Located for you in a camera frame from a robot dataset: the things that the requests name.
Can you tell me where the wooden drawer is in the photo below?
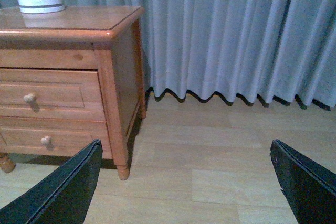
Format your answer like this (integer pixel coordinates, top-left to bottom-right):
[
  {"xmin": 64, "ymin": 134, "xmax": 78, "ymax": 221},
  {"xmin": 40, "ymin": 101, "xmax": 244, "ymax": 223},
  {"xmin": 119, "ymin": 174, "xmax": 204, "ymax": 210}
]
[
  {"xmin": 1, "ymin": 68, "xmax": 105, "ymax": 122},
  {"xmin": 1, "ymin": 116, "xmax": 112, "ymax": 159}
]

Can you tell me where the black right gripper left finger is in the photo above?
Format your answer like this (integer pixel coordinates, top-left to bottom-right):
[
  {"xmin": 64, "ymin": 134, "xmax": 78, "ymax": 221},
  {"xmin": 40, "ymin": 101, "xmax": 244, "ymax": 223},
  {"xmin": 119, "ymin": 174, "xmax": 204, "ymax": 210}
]
[{"xmin": 1, "ymin": 140, "xmax": 102, "ymax": 223}]

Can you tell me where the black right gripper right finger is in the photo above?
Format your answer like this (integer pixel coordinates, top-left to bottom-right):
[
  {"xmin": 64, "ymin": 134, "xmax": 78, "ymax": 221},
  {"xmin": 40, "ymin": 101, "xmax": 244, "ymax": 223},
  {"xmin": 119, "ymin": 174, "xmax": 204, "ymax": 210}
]
[{"xmin": 270, "ymin": 140, "xmax": 335, "ymax": 223}]

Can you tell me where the wooden nightstand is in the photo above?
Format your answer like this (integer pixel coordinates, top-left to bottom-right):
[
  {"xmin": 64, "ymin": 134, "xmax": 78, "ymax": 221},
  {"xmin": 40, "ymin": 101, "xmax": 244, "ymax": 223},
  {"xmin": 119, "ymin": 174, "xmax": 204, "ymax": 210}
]
[{"xmin": 1, "ymin": 6, "xmax": 146, "ymax": 180}]

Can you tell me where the grey curtain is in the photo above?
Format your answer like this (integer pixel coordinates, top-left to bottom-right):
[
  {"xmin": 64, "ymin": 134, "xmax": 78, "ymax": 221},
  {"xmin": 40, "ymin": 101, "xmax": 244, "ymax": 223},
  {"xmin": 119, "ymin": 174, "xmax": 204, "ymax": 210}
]
[{"xmin": 0, "ymin": 0, "xmax": 336, "ymax": 111}]

